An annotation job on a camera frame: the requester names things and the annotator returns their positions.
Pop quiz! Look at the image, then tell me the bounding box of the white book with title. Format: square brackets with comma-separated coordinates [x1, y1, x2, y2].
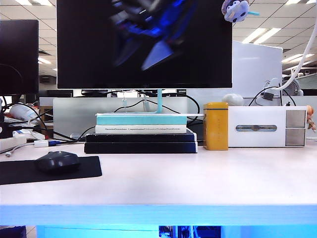
[95, 124, 188, 135]

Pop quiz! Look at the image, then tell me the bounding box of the orange figurine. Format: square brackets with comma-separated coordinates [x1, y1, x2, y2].
[306, 105, 317, 132]

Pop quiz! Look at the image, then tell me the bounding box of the white gooseneck tube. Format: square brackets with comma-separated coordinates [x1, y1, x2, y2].
[279, 30, 317, 89]

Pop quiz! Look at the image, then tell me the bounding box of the large black computer monitor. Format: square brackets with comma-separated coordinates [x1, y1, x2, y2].
[56, 0, 233, 89]

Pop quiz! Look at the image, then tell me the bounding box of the white USB cable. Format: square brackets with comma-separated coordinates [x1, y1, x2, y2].
[5, 143, 36, 158]

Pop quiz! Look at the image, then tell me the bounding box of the small white desk fan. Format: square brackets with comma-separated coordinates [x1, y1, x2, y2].
[286, 78, 305, 97]

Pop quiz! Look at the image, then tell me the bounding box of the white tissue box organizer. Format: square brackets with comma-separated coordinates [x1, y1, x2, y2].
[227, 106, 308, 148]

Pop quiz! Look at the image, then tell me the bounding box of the thick black power cable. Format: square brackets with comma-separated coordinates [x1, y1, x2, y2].
[32, 123, 87, 143]

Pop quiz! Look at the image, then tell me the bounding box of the yellow tin can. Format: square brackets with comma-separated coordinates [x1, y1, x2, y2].
[203, 101, 229, 151]

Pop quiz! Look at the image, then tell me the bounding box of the white clamp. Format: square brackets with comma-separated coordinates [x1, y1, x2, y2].
[262, 77, 281, 93]

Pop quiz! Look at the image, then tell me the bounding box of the thin black monitor cable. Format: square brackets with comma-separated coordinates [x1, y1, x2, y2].
[177, 93, 201, 122]

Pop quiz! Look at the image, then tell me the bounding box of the white video adapter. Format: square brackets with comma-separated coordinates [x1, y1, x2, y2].
[33, 139, 50, 148]

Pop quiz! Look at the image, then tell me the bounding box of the brown cardboard box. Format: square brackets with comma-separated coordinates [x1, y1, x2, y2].
[39, 105, 54, 122]

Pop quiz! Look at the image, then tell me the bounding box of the white plastic bottle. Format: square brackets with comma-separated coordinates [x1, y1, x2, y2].
[9, 103, 41, 122]

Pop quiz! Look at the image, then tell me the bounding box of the thin black fan cable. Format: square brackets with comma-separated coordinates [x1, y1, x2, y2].
[247, 87, 297, 108]

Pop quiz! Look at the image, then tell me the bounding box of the black mouse pad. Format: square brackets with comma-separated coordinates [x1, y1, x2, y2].
[0, 155, 103, 186]

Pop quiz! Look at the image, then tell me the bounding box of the black computer mouse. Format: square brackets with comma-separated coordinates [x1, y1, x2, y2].
[33, 150, 81, 175]

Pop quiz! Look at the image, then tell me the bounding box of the white purple plush toy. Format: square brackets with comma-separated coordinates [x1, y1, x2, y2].
[221, 0, 261, 23]

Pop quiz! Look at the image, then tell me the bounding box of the teal book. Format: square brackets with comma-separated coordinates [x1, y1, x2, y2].
[96, 114, 188, 126]

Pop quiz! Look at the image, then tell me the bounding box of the black power plug adapter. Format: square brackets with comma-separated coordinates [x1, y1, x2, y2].
[0, 121, 13, 139]

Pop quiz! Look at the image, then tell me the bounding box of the white power strip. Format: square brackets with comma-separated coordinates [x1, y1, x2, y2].
[0, 134, 28, 154]

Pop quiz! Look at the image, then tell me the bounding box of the silver teal monitor stand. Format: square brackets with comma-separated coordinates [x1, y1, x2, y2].
[95, 88, 206, 118]

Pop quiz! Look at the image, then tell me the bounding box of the white partition board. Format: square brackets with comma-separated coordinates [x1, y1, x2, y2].
[232, 40, 284, 100]

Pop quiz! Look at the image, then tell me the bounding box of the black hardcover book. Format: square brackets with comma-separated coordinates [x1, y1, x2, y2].
[84, 141, 199, 154]
[85, 128, 198, 143]

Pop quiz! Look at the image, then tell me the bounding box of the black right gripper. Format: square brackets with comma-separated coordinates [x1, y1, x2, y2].
[108, 0, 199, 72]

